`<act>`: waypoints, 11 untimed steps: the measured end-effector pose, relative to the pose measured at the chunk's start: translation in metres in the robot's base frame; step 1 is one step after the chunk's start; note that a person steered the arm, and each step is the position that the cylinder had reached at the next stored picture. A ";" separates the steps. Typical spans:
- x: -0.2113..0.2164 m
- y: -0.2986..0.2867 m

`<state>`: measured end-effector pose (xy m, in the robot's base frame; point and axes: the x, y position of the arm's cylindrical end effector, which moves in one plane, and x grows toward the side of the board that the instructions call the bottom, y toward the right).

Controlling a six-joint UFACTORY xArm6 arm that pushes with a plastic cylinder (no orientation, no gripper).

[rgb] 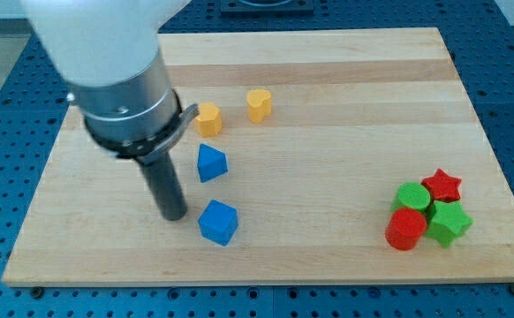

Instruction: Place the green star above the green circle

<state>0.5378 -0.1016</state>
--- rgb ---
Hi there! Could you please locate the yellow hexagon block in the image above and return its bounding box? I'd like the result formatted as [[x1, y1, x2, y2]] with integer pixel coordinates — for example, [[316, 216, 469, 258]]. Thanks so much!
[[194, 102, 223, 137]]

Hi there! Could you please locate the blue cube block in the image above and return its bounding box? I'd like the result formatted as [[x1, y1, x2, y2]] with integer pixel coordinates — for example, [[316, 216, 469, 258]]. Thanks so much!
[[198, 200, 238, 246]]

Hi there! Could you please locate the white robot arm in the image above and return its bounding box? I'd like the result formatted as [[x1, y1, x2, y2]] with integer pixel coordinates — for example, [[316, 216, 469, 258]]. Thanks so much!
[[21, 0, 200, 221]]

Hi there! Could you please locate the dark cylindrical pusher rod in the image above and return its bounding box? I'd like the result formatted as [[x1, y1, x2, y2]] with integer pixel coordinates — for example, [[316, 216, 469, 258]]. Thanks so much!
[[135, 153, 187, 221]]

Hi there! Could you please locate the blue triangle block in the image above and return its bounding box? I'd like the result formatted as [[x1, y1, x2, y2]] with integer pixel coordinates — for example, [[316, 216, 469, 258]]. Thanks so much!
[[197, 144, 228, 183]]

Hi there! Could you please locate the silver end effector flange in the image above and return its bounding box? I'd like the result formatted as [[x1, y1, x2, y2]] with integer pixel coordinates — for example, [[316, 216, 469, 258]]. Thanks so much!
[[67, 51, 200, 165]]

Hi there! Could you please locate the green star block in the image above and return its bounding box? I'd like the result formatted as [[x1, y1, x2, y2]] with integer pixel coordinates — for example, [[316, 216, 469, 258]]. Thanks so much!
[[425, 201, 473, 248]]

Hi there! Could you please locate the red star block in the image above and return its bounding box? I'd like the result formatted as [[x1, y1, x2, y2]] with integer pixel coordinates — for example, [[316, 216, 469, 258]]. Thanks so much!
[[421, 169, 462, 202]]

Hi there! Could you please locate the wooden board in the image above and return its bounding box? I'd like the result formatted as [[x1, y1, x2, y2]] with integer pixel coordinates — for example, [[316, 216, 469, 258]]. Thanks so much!
[[2, 27, 514, 287]]

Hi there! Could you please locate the red circle block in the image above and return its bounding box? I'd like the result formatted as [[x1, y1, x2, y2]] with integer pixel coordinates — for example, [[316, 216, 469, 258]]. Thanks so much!
[[385, 208, 427, 251]]

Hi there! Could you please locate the green circle block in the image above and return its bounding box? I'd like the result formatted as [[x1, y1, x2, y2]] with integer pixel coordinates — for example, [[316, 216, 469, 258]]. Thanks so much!
[[390, 182, 431, 213]]

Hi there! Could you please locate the yellow heart block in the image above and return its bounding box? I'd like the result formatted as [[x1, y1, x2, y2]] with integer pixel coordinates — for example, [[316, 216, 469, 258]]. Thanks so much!
[[246, 89, 272, 123]]

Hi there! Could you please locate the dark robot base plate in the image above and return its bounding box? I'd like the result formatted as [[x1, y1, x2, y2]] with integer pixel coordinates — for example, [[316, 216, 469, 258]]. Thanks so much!
[[219, 0, 314, 17]]

